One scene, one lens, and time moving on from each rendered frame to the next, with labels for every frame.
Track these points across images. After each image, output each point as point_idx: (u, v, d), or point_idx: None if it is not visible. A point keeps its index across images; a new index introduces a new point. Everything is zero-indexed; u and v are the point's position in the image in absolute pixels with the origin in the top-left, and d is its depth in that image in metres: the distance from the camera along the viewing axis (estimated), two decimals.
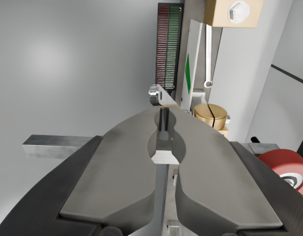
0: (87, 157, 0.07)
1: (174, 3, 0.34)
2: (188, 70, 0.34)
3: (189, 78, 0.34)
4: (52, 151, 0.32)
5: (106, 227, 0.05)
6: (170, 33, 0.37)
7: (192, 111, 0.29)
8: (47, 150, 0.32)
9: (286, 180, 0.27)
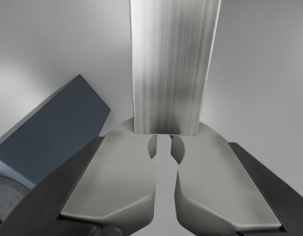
0: (88, 158, 0.07)
1: None
2: None
3: None
4: (167, 19, 0.06)
5: (106, 227, 0.05)
6: None
7: None
8: (156, 42, 0.07)
9: None
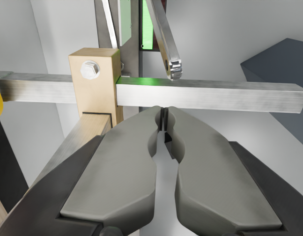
0: (88, 156, 0.07)
1: (148, 50, 0.36)
2: None
3: None
4: None
5: (106, 227, 0.05)
6: (150, 21, 0.34)
7: None
8: None
9: None
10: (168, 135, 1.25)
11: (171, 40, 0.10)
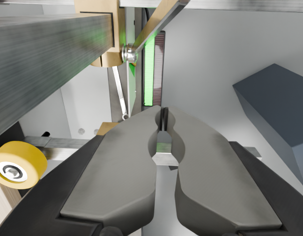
0: (88, 156, 0.07)
1: (149, 106, 0.46)
2: (132, 70, 0.36)
3: (130, 67, 0.34)
4: None
5: (106, 227, 0.05)
6: (150, 87, 0.44)
7: (124, 59, 0.26)
8: (288, 2, 0.21)
9: None
10: None
11: None
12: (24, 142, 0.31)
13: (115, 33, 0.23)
